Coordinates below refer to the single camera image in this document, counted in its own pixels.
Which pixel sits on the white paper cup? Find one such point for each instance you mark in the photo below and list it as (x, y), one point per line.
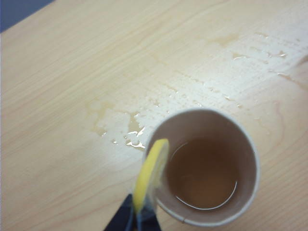
(245, 154)

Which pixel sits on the yellow lemon slice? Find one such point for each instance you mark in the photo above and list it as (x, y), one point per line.
(147, 173)

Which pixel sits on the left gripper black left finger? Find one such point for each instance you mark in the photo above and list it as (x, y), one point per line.
(121, 216)

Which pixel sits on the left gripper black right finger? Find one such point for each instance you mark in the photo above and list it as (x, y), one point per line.
(149, 220)

